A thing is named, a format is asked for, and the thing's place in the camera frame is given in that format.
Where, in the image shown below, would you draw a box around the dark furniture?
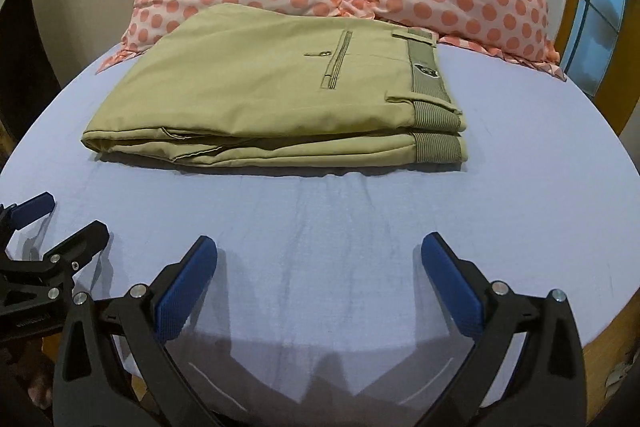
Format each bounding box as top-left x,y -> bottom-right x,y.
0,0 -> 62,145

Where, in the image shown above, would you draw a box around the khaki pants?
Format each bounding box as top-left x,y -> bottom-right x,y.
81,4 -> 470,168

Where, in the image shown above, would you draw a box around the bed with lavender sheet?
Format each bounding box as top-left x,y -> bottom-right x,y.
0,41 -> 622,427

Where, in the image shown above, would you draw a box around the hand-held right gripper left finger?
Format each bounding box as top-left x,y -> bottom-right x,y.
52,235 -> 237,427

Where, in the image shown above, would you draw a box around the window with yellow frame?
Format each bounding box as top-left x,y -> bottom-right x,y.
554,0 -> 640,138

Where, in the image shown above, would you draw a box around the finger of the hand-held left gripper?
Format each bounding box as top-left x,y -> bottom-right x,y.
0,220 -> 111,308
0,192 -> 57,259

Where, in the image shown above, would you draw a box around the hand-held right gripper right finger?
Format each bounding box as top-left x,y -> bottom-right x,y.
420,232 -> 588,427

